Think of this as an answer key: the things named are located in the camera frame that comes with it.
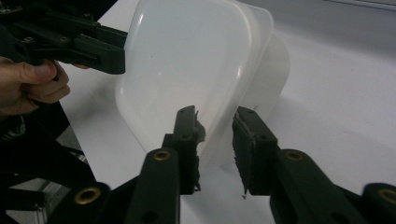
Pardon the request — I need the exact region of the white square plastic container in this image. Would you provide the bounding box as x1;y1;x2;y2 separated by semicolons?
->
114;0;291;175

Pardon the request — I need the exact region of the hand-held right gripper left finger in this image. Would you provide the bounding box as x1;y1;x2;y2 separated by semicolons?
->
123;105;207;224

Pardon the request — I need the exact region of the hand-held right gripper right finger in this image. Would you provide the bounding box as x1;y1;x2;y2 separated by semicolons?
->
231;105;369;224

